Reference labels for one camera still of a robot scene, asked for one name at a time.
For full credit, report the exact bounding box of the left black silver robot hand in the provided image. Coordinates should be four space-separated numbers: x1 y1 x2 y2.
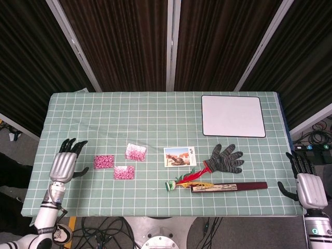
49 138 89 184

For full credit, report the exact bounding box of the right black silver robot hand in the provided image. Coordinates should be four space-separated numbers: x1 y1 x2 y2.
277 151 328 210

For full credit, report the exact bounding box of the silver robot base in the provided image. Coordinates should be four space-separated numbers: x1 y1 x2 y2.
121 216 198 249

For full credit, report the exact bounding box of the black box with lit buttons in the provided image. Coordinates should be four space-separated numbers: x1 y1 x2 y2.
295 144 332 156

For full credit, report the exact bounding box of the person in black clothes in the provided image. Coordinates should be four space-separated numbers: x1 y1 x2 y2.
0 150 37 236

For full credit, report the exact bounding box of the white black sneaker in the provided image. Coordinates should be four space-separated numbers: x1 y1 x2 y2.
53 224 74 245

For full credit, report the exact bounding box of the folded fan with maroon guards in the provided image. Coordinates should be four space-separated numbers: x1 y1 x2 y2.
191 182 268 193

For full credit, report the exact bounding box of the green white checked tablecloth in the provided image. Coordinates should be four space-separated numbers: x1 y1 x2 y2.
20 91 305 217

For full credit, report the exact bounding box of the grey striped knit glove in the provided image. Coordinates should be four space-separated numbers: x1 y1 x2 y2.
203 144 245 174

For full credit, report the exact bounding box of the white mat with black edge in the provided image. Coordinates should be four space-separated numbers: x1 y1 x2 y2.
201 94 267 138

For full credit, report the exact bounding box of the dark ribbed partition panel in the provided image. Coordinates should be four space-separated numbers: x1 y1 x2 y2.
242 0 332 130
174 0 283 91
0 0 95 137
58 0 169 92

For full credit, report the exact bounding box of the photo postcard with white border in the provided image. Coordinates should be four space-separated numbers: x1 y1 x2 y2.
163 146 197 168

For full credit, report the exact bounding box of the red yellow feather shuttlecock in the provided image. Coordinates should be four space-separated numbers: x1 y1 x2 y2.
164 167 215 192

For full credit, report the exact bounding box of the black floor cable bundle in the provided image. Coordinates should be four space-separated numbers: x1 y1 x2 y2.
191 216 224 249
72 216 140 249
293 116 332 146

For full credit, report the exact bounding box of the white partition rail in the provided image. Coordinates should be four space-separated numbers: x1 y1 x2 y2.
289 103 332 137
0 112 40 142

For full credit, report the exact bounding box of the white partition post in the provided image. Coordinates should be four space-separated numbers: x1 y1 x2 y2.
234 0 295 92
165 0 182 91
46 0 102 92

